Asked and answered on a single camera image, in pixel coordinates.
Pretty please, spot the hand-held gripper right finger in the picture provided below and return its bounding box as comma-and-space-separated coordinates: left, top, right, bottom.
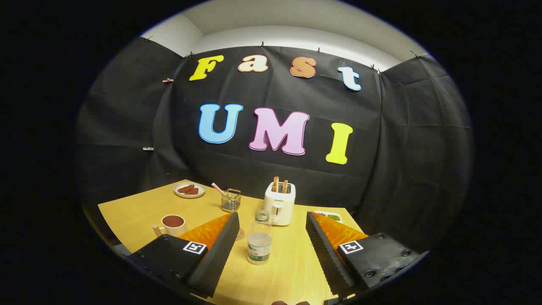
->
306, 211, 430, 297

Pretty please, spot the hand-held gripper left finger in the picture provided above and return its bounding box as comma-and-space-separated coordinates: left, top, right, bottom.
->
129, 212, 241, 298

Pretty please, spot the clear plastic bottle green ring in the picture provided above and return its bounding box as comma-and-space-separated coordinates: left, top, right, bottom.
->
247, 210, 273, 265

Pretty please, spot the cream cup brown inside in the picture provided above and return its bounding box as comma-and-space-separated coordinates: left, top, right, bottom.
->
152, 214, 189, 238

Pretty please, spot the white divided dish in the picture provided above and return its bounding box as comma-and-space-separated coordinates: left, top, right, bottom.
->
313, 211, 343, 224

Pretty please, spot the wooden table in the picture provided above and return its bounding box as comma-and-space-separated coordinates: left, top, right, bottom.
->
98, 180, 369, 305

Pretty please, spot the white toaster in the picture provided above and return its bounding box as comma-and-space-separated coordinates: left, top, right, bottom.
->
264, 181, 296, 226

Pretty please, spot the small white plate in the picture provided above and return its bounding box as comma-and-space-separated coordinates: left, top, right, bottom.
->
174, 182, 206, 199

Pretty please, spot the black backdrop cloth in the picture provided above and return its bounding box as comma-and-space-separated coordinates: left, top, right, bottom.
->
74, 36, 474, 255

